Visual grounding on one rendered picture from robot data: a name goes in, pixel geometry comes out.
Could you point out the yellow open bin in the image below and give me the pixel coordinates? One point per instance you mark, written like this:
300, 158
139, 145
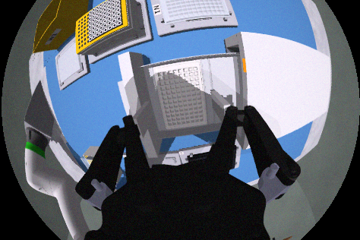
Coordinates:
50, 32

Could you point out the blue bench mat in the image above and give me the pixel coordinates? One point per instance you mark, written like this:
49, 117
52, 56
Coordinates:
87, 108

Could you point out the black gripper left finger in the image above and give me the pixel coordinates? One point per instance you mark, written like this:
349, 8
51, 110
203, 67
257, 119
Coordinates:
100, 179

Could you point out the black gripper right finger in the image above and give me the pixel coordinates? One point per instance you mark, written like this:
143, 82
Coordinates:
276, 169

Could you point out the dark blue open bin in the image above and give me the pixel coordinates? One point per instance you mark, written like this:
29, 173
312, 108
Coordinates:
121, 182

